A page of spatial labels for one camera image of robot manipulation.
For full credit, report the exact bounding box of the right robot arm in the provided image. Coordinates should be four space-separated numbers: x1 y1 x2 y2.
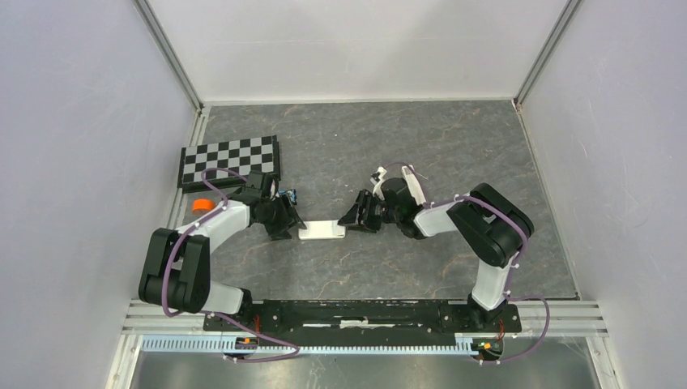
338 177 535 331

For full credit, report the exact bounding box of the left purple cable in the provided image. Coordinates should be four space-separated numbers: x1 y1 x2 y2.
161 167 248 318

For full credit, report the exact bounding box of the white long remote control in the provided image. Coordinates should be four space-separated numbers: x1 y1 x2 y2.
401 165 427 207

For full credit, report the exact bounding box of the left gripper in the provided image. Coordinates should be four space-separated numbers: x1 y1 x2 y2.
257 192 306 242

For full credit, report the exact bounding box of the black white checkerboard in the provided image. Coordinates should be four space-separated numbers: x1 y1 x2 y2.
177 135 281 193

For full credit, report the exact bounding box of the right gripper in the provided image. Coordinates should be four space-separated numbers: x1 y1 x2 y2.
338 189 400 233

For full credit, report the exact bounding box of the grey white remote control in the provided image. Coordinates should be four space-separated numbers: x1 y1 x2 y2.
298 220 347 241

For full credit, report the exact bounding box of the white slotted cable duct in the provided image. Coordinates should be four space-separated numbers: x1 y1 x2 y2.
141 335 478 357

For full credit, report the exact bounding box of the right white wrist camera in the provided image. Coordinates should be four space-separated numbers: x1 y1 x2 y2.
370 166 387 201

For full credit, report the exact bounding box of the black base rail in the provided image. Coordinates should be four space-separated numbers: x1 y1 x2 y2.
235 299 523 347

